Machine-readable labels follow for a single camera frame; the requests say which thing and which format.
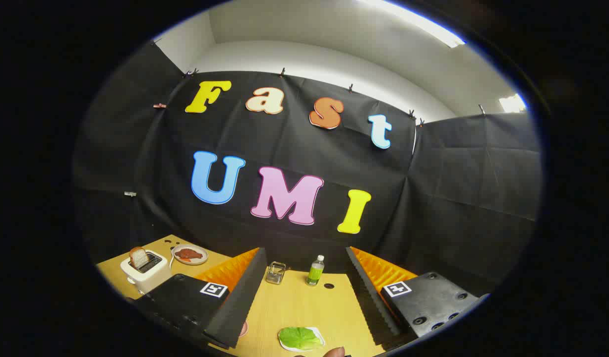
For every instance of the white toaster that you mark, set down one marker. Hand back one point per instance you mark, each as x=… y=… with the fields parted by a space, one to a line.
x=148 y=278

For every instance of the pink round plate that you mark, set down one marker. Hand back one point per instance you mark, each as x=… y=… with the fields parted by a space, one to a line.
x=244 y=328

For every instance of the toasted bread slice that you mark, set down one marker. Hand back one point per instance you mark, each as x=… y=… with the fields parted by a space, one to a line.
x=138 y=258

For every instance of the green lettuce leaf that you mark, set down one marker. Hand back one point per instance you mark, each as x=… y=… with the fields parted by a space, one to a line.
x=298 y=338

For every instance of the black backdrop cloth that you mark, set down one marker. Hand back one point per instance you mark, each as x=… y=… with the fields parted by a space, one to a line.
x=284 y=139

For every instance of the row of black clips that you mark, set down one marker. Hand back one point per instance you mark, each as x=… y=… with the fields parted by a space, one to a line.
x=350 y=88

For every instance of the round beige plate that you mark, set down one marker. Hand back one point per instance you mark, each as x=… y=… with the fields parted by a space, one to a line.
x=195 y=263

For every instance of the red meat steak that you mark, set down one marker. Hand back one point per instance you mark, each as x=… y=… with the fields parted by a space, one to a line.
x=188 y=254

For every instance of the long ceiling light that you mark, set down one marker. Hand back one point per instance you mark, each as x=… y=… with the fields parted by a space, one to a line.
x=433 y=29

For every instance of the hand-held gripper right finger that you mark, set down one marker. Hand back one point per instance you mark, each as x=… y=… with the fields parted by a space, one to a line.
x=369 y=297

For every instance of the white square plate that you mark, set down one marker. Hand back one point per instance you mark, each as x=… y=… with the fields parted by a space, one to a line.
x=321 y=340

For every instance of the green drink bottle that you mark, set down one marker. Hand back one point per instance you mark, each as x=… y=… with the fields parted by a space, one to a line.
x=315 y=271

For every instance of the small ceiling light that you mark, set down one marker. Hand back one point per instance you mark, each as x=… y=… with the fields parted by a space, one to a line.
x=513 y=103

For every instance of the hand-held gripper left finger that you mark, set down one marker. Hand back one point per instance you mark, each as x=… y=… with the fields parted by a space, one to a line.
x=240 y=302

